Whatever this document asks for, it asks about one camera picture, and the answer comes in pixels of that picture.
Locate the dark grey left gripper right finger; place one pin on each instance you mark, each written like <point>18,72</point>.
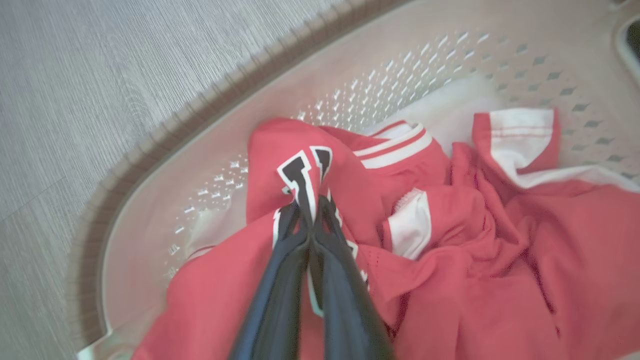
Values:
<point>345,300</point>

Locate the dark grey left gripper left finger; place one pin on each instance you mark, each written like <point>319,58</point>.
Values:
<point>280,290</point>

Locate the red basketball jersey white trim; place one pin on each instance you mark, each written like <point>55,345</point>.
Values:
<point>480,280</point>

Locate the beige perforated plastic laundry basket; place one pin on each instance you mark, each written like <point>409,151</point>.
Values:
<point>350,65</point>

